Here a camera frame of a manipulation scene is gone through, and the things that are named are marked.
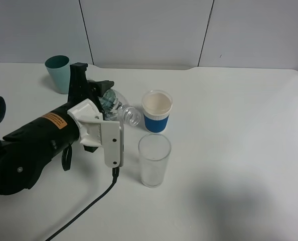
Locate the teal plastic cup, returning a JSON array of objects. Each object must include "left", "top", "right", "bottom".
[{"left": 45, "top": 55, "right": 70, "bottom": 94}]

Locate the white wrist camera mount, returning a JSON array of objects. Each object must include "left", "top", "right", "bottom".
[{"left": 67, "top": 99, "right": 124, "bottom": 168}]

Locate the clear tall glass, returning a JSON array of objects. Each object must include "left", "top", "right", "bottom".
[{"left": 138, "top": 134, "right": 172, "bottom": 188}]

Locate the white cup blue sleeve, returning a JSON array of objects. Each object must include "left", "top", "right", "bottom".
[{"left": 141, "top": 90, "right": 173, "bottom": 133}]

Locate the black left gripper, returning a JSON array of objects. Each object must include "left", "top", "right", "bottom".
[{"left": 3, "top": 62, "right": 114, "bottom": 161}]

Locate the clear plastic water bottle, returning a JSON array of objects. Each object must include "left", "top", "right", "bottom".
[{"left": 99, "top": 89, "right": 141, "bottom": 127}]

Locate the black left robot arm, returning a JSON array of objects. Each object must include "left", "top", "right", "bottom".
[{"left": 0, "top": 62, "right": 114, "bottom": 195}]

